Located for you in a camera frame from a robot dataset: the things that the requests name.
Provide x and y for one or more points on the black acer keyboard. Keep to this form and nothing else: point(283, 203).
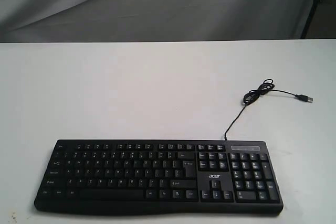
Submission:
point(142, 177)

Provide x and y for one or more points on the grey backdrop cloth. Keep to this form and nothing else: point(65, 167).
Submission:
point(151, 20)

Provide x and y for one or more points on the black stand pole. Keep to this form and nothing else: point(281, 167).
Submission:
point(310, 17)

